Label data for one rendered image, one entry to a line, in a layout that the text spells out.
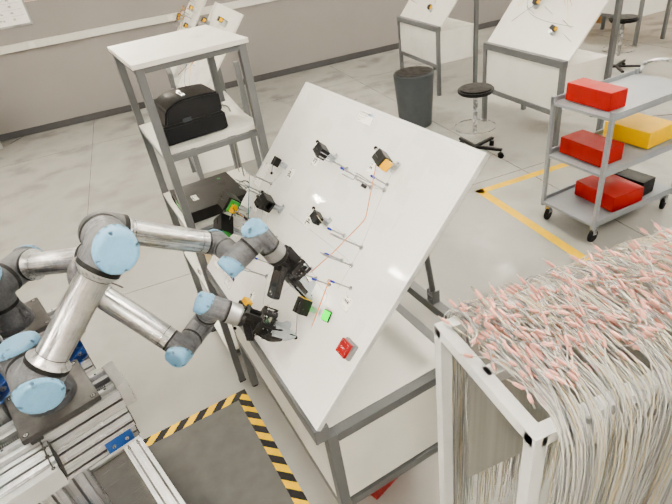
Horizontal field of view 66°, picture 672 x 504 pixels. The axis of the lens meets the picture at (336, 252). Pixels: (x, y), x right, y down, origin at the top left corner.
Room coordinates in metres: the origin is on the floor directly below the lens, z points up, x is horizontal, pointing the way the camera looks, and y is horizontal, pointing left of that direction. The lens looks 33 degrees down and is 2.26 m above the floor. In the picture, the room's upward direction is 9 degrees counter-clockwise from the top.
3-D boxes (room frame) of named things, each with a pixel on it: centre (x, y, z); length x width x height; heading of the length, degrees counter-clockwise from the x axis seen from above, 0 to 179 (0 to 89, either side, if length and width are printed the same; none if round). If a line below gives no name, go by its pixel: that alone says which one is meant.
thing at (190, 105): (2.44, 0.60, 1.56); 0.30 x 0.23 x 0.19; 117
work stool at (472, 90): (4.81, -1.53, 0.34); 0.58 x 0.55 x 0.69; 177
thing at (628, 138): (3.39, -2.20, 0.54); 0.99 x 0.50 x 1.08; 112
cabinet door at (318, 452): (1.38, 0.25, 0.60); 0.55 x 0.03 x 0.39; 25
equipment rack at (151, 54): (2.55, 0.59, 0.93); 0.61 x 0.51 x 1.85; 25
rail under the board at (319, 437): (1.62, 0.38, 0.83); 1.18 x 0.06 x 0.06; 25
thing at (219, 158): (5.07, 0.96, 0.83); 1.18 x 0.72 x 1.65; 17
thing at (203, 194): (2.47, 0.62, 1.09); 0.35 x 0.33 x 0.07; 25
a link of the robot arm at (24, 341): (1.12, 0.91, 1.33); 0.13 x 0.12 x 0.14; 33
